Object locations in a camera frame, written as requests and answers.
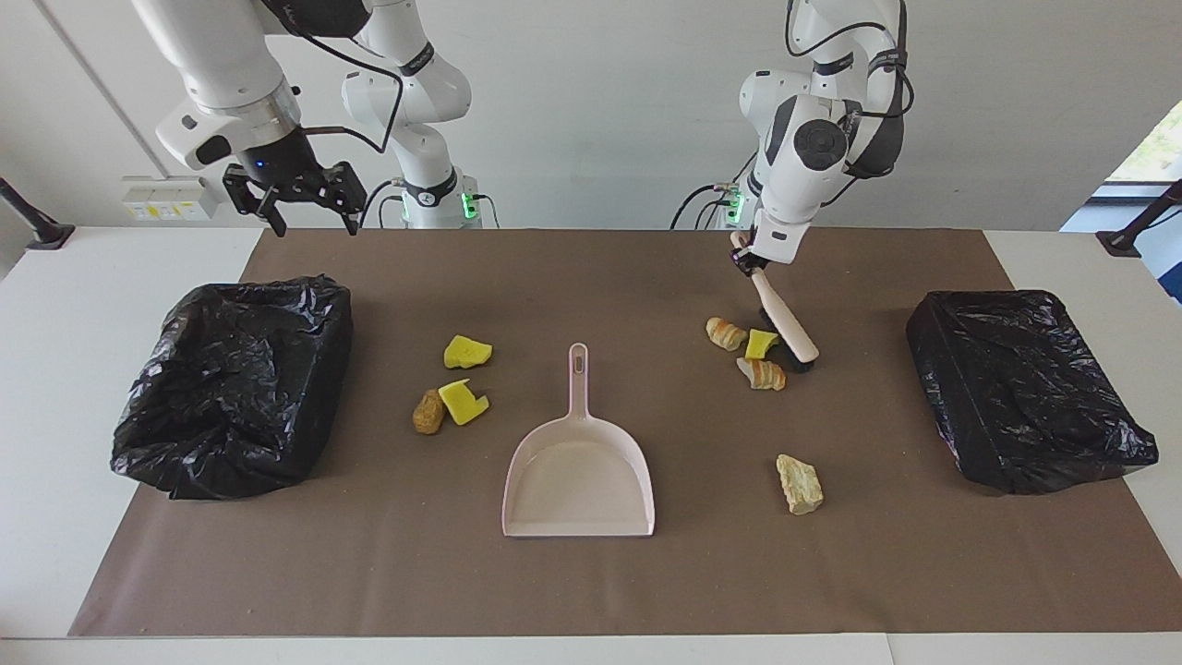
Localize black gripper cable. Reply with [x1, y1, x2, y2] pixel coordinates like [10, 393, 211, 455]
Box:
[783, 0, 917, 126]
[268, 0, 407, 156]

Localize flat yellow sponge piece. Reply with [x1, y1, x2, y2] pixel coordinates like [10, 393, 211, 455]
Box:
[443, 334, 494, 370]

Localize pale green rock-like chunk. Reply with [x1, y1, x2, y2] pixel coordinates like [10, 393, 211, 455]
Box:
[776, 453, 825, 516]

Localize loosely bagged black trash bin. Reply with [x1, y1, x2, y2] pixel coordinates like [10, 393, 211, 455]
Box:
[110, 274, 355, 502]

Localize brown paper table mat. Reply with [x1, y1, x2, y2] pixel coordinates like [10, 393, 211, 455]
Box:
[69, 228, 1182, 638]

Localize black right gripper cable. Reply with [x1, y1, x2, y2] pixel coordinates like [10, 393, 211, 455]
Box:
[268, 0, 407, 156]

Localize beige hand brush black bristles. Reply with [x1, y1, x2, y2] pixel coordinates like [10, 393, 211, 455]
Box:
[731, 231, 820, 373]

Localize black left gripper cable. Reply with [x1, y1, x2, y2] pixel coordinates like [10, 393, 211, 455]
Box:
[783, 0, 917, 126]

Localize white wall cable conduit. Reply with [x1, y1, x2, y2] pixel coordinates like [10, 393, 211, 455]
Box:
[35, 0, 163, 176]

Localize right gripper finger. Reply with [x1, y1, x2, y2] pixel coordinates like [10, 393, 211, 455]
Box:
[323, 161, 368, 236]
[223, 165, 288, 238]

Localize white wall power outlet box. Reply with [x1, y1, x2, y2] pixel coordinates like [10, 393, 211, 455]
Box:
[122, 175, 219, 224]

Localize yellow sponge piece green edge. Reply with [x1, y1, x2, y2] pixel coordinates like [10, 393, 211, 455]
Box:
[437, 378, 490, 427]

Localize tightly bagged black trash bin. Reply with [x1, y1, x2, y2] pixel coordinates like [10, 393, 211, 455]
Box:
[905, 290, 1160, 497]

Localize brown lumpy nugget piece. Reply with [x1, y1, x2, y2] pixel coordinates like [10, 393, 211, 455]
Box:
[412, 388, 447, 436]

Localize beige plastic dustpan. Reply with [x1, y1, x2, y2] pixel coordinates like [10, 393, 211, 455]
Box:
[501, 343, 657, 538]

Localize black left arm base cable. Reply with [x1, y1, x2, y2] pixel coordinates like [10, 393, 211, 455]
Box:
[671, 148, 760, 230]

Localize black right arm base cable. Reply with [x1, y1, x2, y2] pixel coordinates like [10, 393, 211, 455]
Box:
[357, 178, 407, 229]

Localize window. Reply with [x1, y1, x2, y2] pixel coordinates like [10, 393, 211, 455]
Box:
[1105, 100, 1182, 186]

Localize black arm base cable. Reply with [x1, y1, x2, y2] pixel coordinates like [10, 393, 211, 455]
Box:
[671, 148, 760, 230]
[357, 178, 407, 229]

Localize black camera stand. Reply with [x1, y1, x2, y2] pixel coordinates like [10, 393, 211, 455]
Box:
[0, 175, 76, 251]
[1095, 179, 1182, 259]

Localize orange striped toy croissant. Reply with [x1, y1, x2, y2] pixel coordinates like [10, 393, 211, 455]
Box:
[706, 317, 750, 353]
[736, 357, 787, 392]

